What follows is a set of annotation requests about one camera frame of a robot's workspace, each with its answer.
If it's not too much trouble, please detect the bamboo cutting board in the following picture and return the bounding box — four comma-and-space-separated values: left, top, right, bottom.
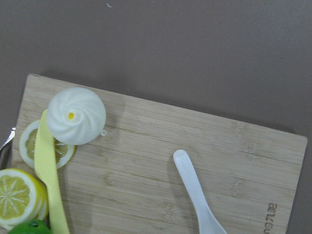
10, 74, 308, 234

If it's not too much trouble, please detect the lemon half toy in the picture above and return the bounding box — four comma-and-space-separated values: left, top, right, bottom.
0, 168, 48, 230

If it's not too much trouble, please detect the yellow plastic knife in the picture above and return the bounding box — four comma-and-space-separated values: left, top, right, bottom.
34, 110, 70, 234

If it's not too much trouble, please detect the white ceramic spoon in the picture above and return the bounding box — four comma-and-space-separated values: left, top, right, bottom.
173, 150, 226, 234

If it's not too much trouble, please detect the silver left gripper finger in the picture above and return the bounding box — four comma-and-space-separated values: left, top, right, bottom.
0, 127, 16, 151

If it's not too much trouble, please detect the green lime toy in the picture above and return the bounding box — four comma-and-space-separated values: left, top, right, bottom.
8, 219, 52, 234

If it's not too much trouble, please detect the lemon slice under knife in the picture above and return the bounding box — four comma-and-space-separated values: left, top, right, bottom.
19, 120, 75, 169

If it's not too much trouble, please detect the white steamed bun toy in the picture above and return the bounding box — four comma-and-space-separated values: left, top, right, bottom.
46, 87, 106, 145

